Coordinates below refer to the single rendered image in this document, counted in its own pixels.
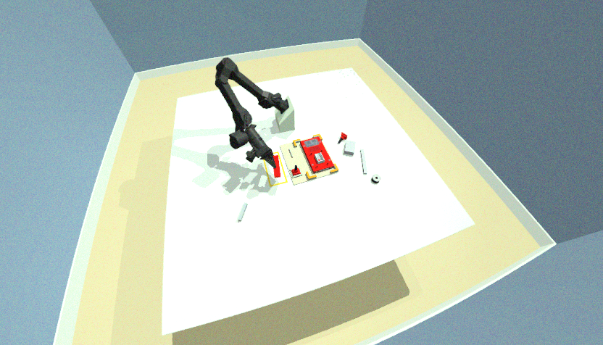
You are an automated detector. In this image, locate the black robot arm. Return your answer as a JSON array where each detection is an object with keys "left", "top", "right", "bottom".
[{"left": 215, "top": 57, "right": 289, "bottom": 149}]

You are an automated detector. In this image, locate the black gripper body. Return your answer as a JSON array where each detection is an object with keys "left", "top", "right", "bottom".
[{"left": 250, "top": 136, "right": 272, "bottom": 159}]

